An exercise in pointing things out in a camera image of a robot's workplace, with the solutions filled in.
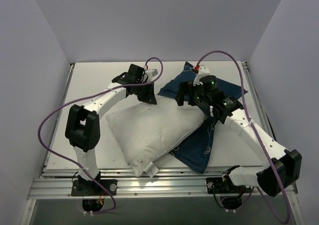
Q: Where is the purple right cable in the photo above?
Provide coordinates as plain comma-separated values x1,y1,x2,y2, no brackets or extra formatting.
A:
196,50,292,223

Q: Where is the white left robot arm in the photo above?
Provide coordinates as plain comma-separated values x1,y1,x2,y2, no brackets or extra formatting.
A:
65,64,158,195

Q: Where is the aluminium left side rail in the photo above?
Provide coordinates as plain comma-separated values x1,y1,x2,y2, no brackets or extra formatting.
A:
37,63,76,173

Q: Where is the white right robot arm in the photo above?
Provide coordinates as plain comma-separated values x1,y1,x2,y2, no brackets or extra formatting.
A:
175,75,302,197

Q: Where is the aluminium right side rail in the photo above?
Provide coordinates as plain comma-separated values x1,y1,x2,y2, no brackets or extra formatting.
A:
241,62,276,140

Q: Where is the white pillow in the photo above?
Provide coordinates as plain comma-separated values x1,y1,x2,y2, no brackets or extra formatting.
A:
105,96,205,177

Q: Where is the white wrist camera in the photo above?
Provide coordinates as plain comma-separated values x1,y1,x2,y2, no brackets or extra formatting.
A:
142,65,158,83
192,65,210,85

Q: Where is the purple cable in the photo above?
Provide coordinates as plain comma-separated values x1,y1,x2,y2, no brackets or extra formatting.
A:
196,50,292,223
37,57,164,214

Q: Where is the aluminium front rail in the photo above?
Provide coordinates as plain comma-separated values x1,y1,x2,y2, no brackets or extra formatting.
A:
27,166,299,200

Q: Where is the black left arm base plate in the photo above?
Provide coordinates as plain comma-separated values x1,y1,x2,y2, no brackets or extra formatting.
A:
71,179,117,197

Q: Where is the blue embroidered pillowcase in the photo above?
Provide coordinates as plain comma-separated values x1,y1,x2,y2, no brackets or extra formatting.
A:
157,61,249,174

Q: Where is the aluminium rail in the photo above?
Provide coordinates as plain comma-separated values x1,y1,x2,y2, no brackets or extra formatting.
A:
241,62,276,140
37,63,76,173
27,166,299,200

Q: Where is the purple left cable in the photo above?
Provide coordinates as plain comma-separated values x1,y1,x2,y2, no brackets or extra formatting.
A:
37,57,164,214

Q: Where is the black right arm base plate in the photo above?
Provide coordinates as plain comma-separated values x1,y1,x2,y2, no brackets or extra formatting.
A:
205,177,251,194

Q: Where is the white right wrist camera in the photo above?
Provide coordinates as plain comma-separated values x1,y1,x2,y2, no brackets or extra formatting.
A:
192,65,210,85

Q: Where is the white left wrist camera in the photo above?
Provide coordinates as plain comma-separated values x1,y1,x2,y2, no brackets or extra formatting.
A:
142,65,158,83

